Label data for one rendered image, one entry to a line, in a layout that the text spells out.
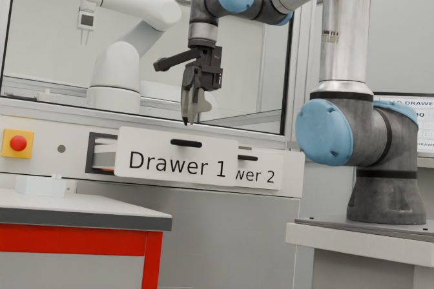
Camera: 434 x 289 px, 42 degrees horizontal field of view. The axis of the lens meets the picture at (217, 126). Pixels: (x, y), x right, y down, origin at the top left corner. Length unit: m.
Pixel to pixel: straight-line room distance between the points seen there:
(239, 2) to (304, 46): 0.57
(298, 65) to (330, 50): 0.81
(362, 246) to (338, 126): 0.22
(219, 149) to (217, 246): 0.46
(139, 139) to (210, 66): 0.30
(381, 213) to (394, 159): 0.11
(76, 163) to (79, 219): 0.62
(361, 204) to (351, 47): 0.30
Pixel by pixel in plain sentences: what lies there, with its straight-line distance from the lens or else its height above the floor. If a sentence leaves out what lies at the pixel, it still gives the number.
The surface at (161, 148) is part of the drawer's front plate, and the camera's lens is 1.27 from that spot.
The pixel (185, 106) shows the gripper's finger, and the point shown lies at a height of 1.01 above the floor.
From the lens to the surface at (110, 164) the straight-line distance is 1.37.
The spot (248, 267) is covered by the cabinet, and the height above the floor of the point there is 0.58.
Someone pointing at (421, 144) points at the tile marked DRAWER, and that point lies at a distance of 1.90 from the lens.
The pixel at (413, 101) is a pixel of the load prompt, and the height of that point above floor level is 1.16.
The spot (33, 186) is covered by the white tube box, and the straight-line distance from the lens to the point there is 1.28.
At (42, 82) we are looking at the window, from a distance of 1.59.
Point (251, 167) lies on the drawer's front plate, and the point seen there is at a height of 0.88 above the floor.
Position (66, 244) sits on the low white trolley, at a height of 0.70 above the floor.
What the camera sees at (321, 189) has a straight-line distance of 3.40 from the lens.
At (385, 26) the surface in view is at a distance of 3.23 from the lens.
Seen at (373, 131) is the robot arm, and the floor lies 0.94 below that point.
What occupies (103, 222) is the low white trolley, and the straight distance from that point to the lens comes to 0.97.
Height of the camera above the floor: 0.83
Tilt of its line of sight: 6 degrees up
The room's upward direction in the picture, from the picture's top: 5 degrees clockwise
